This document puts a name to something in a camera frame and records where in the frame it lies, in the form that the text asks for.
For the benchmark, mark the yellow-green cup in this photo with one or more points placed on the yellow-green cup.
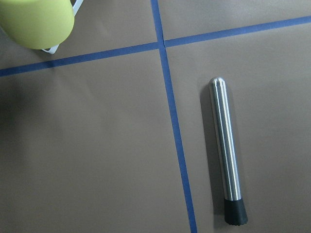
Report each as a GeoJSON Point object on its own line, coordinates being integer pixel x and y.
{"type": "Point", "coordinates": [37, 24]}

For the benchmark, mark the steel muddler black tip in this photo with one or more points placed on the steel muddler black tip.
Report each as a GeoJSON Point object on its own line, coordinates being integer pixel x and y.
{"type": "Point", "coordinates": [235, 212]}

